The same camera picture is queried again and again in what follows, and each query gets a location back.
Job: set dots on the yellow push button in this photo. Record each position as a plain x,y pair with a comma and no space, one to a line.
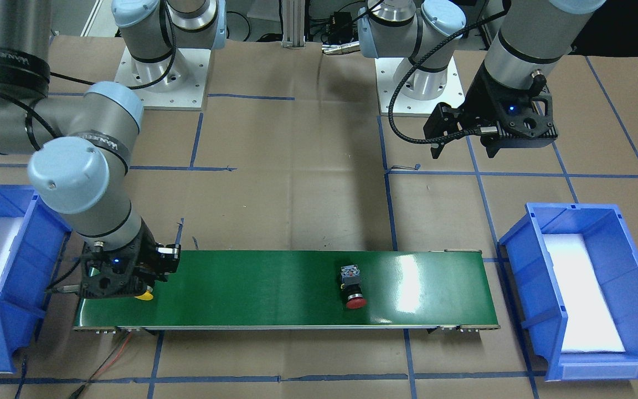
146,296

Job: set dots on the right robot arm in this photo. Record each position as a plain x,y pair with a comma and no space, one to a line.
81,148

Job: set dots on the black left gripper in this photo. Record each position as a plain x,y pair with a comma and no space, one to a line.
475,105

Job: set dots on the blue bin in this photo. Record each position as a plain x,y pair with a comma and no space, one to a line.
33,258
615,259

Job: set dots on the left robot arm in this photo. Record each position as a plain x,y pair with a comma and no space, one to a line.
534,35

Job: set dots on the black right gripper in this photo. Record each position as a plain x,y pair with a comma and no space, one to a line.
145,248

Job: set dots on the aluminium frame post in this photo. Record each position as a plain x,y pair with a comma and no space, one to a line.
293,23

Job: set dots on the red push button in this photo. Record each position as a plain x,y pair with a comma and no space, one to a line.
350,286

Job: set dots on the green conveyor belt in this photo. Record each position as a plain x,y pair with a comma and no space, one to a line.
300,289

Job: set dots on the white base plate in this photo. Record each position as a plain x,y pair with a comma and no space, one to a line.
183,88
421,92

